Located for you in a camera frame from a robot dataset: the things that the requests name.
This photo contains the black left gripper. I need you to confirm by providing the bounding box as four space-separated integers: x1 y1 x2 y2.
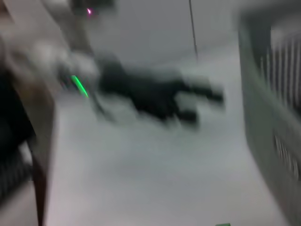
97 55 224 125

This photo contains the grey perforated storage bin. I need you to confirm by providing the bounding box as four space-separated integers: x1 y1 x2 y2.
238 8 301 226

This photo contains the dark robot torso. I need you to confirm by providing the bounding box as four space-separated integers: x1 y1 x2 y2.
0 0 57 226

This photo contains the grey left arm cable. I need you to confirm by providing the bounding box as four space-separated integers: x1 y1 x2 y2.
90 93 116 122

